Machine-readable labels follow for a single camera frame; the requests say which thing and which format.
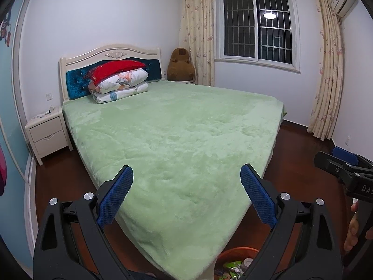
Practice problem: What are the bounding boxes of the pink sticker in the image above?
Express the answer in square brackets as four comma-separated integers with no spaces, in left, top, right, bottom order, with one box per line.
[0,149,8,196]

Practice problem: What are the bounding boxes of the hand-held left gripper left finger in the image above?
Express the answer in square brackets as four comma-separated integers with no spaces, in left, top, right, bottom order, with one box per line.
[33,165,135,280]

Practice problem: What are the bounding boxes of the green plush blanket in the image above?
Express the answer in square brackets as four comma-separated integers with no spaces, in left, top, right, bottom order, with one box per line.
[62,81,287,279]

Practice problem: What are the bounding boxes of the cartoon sticker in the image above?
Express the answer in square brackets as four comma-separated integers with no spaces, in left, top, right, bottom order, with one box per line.
[0,12,12,47]

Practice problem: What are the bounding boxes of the person's right hand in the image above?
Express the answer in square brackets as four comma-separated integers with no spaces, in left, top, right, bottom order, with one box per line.
[343,201,359,252]

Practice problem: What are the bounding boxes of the barred window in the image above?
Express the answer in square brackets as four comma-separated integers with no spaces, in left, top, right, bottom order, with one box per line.
[214,0,300,72]

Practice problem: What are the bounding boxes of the green snack wrapper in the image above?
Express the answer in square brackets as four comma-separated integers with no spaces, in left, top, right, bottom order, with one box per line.
[223,261,244,280]

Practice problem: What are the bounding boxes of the red pillow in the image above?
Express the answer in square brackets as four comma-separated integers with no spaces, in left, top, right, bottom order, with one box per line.
[89,61,146,86]

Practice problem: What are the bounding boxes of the brown plush bear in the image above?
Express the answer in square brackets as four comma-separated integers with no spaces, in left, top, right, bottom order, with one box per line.
[167,47,195,82]

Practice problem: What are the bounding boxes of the orange plastic bin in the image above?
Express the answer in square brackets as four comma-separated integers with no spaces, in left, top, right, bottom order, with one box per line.
[214,247,260,280]

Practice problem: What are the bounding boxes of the light blue wardrobe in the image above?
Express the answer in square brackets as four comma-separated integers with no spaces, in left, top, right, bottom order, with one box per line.
[0,0,38,269]

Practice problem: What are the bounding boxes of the long floral curtain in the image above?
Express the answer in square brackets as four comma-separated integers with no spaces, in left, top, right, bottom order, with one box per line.
[307,0,344,140]

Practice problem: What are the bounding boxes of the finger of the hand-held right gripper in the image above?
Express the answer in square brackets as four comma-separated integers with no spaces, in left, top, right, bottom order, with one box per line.
[314,151,355,183]
[332,147,373,172]

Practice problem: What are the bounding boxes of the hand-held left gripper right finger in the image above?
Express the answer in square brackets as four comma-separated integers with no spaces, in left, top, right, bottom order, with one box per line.
[240,163,342,280]

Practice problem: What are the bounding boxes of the short floral curtain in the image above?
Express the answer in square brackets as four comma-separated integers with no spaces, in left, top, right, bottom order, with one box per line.
[179,0,215,87]

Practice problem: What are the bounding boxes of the floral folded quilt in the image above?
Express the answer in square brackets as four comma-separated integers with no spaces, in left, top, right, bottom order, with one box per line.
[92,82,149,104]
[87,68,149,94]

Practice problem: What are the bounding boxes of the white headboard with teal padding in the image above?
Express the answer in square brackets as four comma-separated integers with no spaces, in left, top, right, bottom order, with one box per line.
[59,44,162,103]

